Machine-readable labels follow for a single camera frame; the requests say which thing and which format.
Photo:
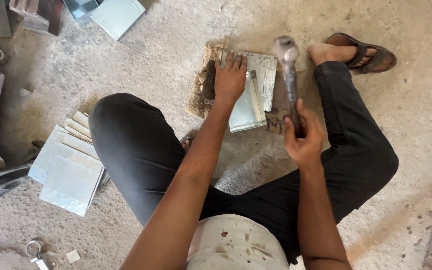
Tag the brown sandal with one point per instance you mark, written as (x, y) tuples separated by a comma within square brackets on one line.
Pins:
[(377, 56)]

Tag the person's left hand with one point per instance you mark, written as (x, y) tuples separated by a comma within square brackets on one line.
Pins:
[(230, 80)]

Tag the black plastic sheeting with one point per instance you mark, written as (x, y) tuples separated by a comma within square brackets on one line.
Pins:
[(2, 182)]

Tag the person's black trousers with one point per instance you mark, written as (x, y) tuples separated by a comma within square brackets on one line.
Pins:
[(137, 146)]

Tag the person's left foot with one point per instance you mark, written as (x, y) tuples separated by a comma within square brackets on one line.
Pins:
[(186, 143)]

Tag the dark teal metal box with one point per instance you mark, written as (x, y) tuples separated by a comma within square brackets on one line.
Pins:
[(79, 9)]

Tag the stack of galvanized sheet pieces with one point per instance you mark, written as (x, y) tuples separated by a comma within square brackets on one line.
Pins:
[(69, 168)]

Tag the worn grey metal plate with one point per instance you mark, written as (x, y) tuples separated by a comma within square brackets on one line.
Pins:
[(264, 73)]

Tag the person's left fingers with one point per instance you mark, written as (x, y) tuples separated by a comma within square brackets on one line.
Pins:
[(236, 62)]

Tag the person's right hand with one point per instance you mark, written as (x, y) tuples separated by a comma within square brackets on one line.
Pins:
[(308, 144)]

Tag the folded galvanized sheet box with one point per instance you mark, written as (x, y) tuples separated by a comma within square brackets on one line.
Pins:
[(117, 17)]

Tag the small white square scrap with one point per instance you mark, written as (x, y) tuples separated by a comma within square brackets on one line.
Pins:
[(73, 256)]

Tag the person's right foot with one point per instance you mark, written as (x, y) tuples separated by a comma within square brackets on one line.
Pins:
[(328, 52)]

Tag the bent galvanized sheet tray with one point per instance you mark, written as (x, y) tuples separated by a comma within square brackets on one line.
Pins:
[(248, 110)]

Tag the cardboard piece with scribbles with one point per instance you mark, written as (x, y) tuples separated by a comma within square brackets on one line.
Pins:
[(278, 120)]

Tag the person's foot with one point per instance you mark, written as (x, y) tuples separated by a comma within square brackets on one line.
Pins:
[(186, 143), (328, 52)]

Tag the grey metal hammer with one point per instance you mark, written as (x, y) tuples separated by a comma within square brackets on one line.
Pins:
[(290, 78)]

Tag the reddish brown block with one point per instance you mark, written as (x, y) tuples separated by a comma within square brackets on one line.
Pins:
[(38, 15)]

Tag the person's stained white shirt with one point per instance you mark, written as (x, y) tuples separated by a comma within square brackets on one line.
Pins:
[(234, 245)]

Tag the brown burlap mat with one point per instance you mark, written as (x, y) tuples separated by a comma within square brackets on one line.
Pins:
[(197, 103)]

